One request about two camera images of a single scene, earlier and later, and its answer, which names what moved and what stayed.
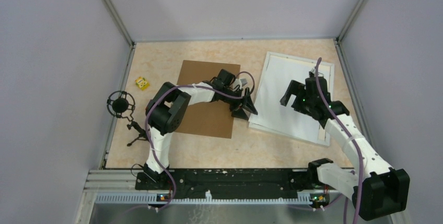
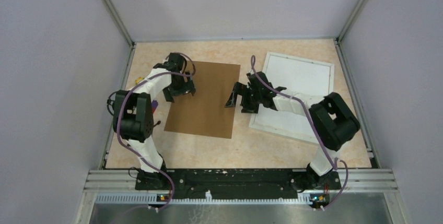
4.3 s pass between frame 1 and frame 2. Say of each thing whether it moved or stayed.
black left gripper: moved
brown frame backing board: stayed
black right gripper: moved
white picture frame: stayed
